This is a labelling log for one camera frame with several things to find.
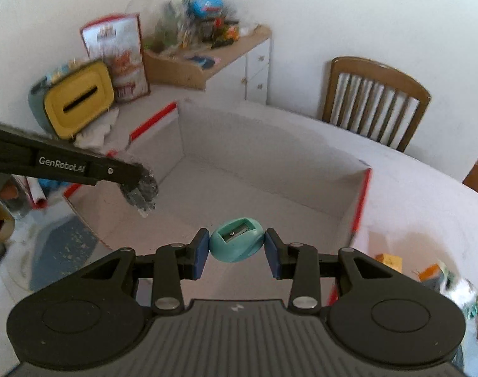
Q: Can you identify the wooden chair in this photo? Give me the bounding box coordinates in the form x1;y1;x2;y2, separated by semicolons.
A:
321;56;431;152

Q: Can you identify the white wooden side cabinet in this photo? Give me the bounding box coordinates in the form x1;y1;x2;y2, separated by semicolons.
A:
144;25;271;105

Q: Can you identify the teal pencil sharpener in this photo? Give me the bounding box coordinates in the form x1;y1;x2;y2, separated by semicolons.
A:
209;217;264;263

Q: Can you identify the white crumpled tissue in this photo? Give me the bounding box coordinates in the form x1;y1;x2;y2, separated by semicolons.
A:
74;107;120;151

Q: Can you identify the red white snack bag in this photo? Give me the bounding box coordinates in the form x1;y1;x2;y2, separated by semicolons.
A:
81;14;150;103

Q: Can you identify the red white cardboard box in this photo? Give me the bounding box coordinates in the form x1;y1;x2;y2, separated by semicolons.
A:
69;102;372;254

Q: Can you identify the yellow teal tissue box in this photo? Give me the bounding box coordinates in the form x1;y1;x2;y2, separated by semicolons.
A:
28;60;114;140

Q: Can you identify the yellow small box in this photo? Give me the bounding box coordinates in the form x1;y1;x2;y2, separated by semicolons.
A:
375;254;403;273

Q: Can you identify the dark plastic wrapper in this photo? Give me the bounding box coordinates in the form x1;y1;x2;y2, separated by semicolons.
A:
119;168;159;217

